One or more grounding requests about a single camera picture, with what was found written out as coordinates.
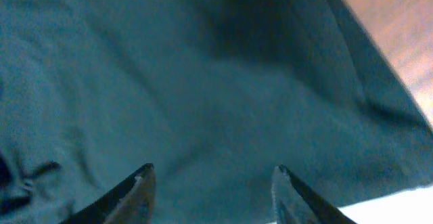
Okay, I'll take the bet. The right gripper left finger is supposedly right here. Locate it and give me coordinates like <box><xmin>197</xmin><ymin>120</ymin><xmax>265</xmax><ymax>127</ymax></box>
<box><xmin>61</xmin><ymin>163</ymin><xmax>156</xmax><ymax>224</ymax></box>

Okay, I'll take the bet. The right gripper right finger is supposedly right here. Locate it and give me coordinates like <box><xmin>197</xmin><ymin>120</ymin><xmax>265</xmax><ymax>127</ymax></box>
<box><xmin>271</xmin><ymin>164</ymin><xmax>356</xmax><ymax>224</ymax></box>

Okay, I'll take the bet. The black t-shirt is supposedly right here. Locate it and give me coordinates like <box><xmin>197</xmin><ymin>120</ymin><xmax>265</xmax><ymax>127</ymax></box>
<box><xmin>1</xmin><ymin>0</ymin><xmax>432</xmax><ymax>223</ymax></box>

